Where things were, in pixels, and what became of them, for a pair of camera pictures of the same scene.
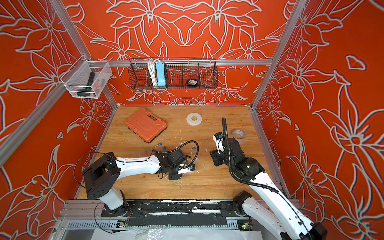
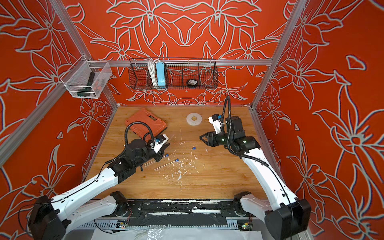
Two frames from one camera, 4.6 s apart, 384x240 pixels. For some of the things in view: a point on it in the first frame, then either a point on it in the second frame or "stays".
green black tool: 86,91 stays
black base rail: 179,213 stays
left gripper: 173,177 to 159,155
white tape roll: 194,119 stays
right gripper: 215,157 to 212,138
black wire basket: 178,71 stays
